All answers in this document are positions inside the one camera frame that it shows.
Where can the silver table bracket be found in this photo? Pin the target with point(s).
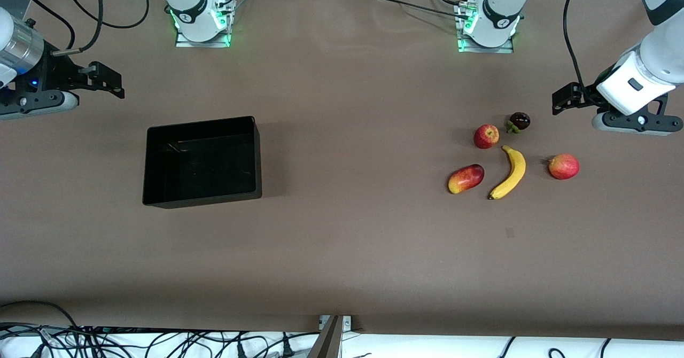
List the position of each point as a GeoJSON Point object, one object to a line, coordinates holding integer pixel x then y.
{"type": "Point", "coordinates": [347, 323]}

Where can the dark purple mangosteen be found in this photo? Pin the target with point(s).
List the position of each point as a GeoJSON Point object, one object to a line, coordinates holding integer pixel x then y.
{"type": "Point", "coordinates": [520, 121]}

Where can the grey metal pole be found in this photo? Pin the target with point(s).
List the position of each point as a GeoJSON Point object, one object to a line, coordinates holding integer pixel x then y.
{"type": "Point", "coordinates": [327, 342]}

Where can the black plastic box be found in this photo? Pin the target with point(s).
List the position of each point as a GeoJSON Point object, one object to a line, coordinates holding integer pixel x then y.
{"type": "Point", "coordinates": [203, 160]}

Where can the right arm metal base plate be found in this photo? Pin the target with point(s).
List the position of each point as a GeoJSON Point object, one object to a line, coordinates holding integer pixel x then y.
{"type": "Point", "coordinates": [184, 44]}

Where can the red apple far right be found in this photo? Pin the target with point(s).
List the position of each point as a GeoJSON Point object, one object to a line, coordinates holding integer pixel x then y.
{"type": "Point", "coordinates": [564, 166]}

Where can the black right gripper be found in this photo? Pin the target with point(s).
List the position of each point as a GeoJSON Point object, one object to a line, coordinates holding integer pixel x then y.
{"type": "Point", "coordinates": [53, 75]}

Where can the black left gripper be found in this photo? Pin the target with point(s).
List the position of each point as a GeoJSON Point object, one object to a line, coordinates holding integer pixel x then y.
{"type": "Point", "coordinates": [587, 92]}

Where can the small red apple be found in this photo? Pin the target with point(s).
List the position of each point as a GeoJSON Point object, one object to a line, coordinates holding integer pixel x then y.
{"type": "Point", "coordinates": [486, 137]}

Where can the red yellow mango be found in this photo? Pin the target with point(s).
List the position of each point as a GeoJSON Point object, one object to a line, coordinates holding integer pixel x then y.
{"type": "Point", "coordinates": [466, 179]}

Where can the yellow banana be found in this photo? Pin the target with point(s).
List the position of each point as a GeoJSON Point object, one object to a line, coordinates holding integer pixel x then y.
{"type": "Point", "coordinates": [515, 168]}

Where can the brown table cover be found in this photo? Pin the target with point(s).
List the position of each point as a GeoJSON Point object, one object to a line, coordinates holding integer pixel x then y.
{"type": "Point", "coordinates": [342, 267]}

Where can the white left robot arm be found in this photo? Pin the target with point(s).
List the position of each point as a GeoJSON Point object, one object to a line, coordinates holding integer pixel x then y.
{"type": "Point", "coordinates": [502, 5]}

